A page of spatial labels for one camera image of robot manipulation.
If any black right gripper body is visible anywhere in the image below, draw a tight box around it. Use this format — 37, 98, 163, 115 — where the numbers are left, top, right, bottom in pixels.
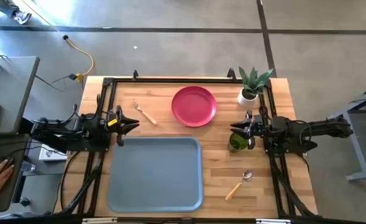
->
244, 109, 266, 150

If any person's leg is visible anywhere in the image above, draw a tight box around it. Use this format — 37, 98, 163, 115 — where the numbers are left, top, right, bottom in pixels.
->
0, 0, 21, 17

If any fork with wooden handle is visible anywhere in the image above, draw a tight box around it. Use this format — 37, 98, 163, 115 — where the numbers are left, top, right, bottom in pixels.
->
132, 100, 158, 126

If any clear water bottle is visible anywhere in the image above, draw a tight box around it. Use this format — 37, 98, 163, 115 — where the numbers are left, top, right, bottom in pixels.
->
20, 161, 37, 174

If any thin black floor cable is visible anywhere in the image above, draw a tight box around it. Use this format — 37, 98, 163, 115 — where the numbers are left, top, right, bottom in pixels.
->
35, 73, 78, 93

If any white printed box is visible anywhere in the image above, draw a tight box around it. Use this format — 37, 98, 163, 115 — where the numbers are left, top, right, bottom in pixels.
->
39, 144, 69, 162

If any spoon with wooden handle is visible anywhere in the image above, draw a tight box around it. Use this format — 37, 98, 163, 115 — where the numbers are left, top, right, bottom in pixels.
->
225, 169, 254, 202

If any silver metal strip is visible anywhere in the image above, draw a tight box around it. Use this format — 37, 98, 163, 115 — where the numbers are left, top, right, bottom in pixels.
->
255, 218, 292, 224
81, 217, 119, 224

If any yellow extension cable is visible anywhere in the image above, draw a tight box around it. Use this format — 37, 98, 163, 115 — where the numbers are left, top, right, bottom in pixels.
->
21, 0, 95, 82

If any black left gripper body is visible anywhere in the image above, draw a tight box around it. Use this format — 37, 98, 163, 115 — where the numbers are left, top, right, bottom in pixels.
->
106, 105, 125, 147

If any person's shoe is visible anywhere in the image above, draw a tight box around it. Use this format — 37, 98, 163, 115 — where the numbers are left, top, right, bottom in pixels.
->
11, 10, 33, 25

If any blue plastic tray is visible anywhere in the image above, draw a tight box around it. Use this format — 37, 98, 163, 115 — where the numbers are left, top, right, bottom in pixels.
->
107, 136, 204, 213

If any green faceted plastic cup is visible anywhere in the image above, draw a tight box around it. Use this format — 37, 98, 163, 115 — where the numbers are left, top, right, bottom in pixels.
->
229, 132, 250, 152

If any grey desk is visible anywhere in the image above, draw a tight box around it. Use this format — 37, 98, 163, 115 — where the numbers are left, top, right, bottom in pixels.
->
0, 55, 41, 135

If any black aluminium table frame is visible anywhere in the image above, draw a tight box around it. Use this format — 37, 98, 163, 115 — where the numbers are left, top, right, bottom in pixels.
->
58, 68, 320, 218

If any black cable beside table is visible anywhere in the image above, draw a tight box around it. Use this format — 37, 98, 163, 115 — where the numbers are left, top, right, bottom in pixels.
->
59, 151, 81, 212

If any dark side desk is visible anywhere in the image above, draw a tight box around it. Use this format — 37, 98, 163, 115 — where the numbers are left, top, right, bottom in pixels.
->
0, 133, 30, 213

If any grey metal table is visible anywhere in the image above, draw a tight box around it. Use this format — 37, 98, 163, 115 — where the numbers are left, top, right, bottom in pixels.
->
325, 81, 366, 184

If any yellow black power connector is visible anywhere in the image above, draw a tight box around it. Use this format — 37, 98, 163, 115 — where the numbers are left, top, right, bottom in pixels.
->
68, 73, 85, 83

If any green plant in white pot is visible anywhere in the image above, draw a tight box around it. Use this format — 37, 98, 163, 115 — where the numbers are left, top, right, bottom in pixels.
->
237, 66, 274, 108

